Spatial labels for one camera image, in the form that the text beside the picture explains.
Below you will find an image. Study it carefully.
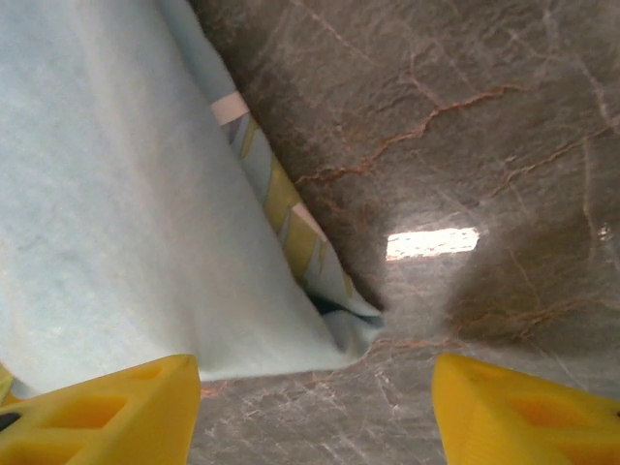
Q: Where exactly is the light blue printed t-shirt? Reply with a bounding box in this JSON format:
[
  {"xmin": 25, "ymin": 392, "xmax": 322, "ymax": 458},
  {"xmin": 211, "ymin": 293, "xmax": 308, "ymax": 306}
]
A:
[{"xmin": 0, "ymin": 0, "xmax": 388, "ymax": 399}]

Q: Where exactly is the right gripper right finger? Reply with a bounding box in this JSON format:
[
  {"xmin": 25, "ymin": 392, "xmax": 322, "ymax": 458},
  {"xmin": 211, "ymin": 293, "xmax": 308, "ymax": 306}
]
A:
[{"xmin": 431, "ymin": 353, "xmax": 620, "ymax": 465}]

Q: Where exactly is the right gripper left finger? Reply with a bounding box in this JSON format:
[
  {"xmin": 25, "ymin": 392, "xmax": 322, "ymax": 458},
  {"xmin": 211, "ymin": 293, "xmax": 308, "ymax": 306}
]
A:
[{"xmin": 0, "ymin": 354, "xmax": 202, "ymax": 465}]

